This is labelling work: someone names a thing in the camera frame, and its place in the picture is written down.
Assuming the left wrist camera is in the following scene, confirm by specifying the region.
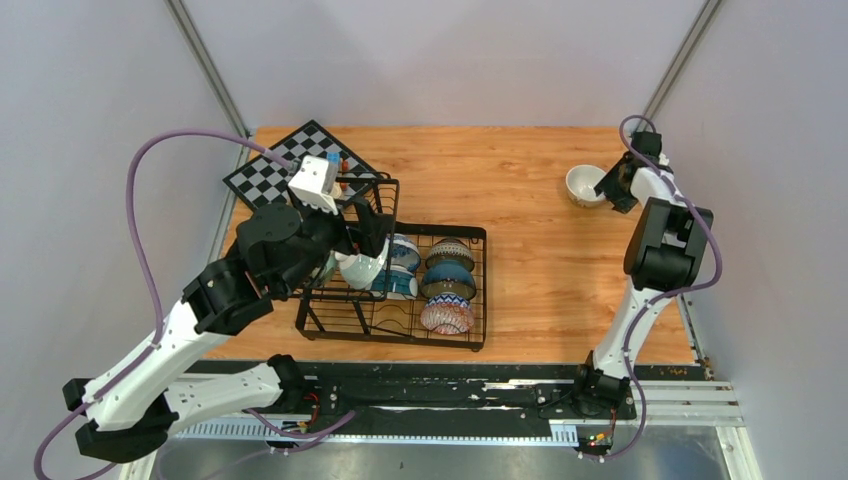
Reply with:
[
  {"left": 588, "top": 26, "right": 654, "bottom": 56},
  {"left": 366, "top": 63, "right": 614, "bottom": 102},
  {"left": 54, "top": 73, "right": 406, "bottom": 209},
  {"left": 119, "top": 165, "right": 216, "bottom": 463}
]
[{"left": 288, "top": 155, "right": 339, "bottom": 215}]

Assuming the light green celadon bowl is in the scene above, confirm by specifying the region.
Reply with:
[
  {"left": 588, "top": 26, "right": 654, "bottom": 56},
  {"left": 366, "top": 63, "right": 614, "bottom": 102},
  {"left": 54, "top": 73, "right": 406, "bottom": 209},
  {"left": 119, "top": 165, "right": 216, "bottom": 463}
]
[{"left": 308, "top": 251, "right": 338, "bottom": 289}]

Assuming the cream white bowl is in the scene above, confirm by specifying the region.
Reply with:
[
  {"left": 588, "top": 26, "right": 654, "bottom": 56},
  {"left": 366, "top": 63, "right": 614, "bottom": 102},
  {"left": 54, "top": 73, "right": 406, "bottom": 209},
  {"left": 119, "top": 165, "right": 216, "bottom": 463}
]
[{"left": 565, "top": 165, "right": 606, "bottom": 208}]

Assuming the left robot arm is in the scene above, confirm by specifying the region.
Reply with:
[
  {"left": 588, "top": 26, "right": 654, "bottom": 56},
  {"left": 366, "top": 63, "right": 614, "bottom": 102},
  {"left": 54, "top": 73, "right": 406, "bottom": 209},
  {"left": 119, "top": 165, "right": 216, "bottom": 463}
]
[{"left": 63, "top": 197, "right": 395, "bottom": 464}]

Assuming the blue floral white bowl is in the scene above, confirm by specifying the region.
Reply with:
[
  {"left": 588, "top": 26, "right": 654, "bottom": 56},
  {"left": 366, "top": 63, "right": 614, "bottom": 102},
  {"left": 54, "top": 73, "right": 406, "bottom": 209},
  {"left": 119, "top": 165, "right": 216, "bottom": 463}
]
[{"left": 390, "top": 233, "right": 421, "bottom": 273}]

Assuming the brown patterned bowl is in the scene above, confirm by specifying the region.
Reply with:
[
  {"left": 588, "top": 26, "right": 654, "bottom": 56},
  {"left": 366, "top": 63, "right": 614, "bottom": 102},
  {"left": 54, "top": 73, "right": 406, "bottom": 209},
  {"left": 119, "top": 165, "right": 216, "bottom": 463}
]
[{"left": 425, "top": 237, "right": 475, "bottom": 272}]

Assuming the teal glazed bowl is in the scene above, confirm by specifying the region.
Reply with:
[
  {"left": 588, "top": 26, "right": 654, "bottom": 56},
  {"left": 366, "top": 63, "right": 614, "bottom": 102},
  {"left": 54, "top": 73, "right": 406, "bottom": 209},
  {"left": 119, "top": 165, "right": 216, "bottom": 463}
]
[{"left": 368, "top": 266, "right": 418, "bottom": 300}]

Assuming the checkered board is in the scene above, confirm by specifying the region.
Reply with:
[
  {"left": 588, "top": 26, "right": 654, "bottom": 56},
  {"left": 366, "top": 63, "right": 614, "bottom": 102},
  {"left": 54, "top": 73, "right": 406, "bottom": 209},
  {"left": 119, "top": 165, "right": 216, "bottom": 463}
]
[{"left": 223, "top": 120, "right": 377, "bottom": 211}]

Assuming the white green striped bowl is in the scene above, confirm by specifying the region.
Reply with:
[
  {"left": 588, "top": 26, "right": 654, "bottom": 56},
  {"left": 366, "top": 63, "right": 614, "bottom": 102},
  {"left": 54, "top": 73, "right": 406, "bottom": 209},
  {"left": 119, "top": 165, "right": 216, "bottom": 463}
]
[{"left": 333, "top": 239, "right": 390, "bottom": 290}]

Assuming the dark blue bowl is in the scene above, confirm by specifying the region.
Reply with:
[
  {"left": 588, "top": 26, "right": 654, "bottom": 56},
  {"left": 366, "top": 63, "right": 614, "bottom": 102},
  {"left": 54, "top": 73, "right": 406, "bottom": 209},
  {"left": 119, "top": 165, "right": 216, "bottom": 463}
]
[{"left": 419, "top": 260, "right": 477, "bottom": 300}]

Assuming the black wire dish rack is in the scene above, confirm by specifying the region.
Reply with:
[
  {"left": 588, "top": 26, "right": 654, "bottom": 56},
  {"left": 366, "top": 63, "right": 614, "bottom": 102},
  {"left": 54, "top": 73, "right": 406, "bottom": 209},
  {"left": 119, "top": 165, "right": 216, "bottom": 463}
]
[{"left": 295, "top": 175, "right": 487, "bottom": 352}]

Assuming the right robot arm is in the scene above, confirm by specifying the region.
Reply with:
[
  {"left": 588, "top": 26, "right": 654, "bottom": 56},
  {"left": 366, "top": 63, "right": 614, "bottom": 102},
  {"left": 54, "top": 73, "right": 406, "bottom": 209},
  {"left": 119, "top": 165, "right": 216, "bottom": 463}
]
[{"left": 570, "top": 131, "right": 714, "bottom": 418}]

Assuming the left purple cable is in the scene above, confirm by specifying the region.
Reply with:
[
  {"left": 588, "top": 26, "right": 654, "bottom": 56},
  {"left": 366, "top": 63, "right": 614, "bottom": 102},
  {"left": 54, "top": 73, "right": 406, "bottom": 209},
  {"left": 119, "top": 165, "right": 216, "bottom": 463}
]
[{"left": 33, "top": 129, "right": 296, "bottom": 480}]

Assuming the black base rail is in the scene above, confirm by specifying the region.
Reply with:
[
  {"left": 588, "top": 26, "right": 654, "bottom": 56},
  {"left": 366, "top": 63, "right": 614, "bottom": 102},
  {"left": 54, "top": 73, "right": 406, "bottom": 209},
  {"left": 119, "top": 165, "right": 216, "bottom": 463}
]
[{"left": 139, "top": 360, "right": 743, "bottom": 446}]

